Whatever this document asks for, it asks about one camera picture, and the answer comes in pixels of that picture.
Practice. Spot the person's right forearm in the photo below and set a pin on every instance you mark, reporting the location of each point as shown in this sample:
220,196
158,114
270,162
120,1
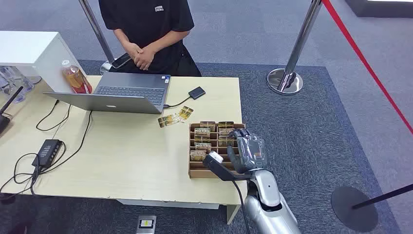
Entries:
122,37

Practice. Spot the grey laptop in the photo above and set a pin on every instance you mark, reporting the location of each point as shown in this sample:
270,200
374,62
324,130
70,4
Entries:
129,93

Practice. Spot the person's left forearm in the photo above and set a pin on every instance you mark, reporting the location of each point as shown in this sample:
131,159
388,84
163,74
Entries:
167,40

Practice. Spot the dark platform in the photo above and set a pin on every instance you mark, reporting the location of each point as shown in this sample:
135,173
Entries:
380,9

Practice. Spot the black hub box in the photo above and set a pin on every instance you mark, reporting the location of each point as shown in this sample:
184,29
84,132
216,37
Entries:
48,152

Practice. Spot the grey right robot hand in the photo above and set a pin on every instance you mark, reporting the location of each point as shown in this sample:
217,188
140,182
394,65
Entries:
251,153

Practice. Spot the black stanchion with round base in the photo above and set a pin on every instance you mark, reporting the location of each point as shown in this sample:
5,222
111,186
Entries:
353,210

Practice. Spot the gold hotel card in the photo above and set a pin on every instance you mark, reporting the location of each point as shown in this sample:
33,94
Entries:
225,141
201,139
203,146
207,125
167,121
226,124
185,113
197,155
202,131
226,131

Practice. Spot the person's left hand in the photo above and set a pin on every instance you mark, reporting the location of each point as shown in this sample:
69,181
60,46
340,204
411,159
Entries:
146,58

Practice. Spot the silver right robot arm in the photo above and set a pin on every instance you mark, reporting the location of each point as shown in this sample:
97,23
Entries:
267,200

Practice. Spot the clear plastic cups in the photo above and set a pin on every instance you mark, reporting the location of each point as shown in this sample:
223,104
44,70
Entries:
13,82

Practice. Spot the light wooden desk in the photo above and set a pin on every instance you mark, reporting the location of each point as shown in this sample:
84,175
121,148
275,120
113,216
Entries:
129,155

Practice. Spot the wooden card organizer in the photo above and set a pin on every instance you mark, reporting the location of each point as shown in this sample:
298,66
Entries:
197,169

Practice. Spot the black smartphone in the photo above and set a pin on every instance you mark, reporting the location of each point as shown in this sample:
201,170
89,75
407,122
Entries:
120,61

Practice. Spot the white cabinet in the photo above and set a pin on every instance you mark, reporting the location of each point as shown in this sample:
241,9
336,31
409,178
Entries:
29,48

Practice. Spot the orange drink bottle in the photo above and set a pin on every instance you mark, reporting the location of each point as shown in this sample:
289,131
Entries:
75,79

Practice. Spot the person's right hand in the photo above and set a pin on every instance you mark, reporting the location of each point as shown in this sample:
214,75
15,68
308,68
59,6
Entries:
131,49

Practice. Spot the black router with antenna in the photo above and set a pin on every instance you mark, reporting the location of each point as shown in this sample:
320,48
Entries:
4,121

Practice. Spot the person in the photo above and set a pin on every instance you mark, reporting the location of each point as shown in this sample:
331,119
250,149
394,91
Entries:
145,25

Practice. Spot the chrome stanchion post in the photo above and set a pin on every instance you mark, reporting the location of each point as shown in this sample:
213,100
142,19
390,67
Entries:
298,48
96,32

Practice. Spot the metal floor socket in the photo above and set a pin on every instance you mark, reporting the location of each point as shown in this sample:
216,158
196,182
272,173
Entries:
146,224

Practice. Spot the black card reader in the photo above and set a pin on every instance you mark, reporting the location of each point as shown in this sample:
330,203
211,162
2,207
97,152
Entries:
197,93

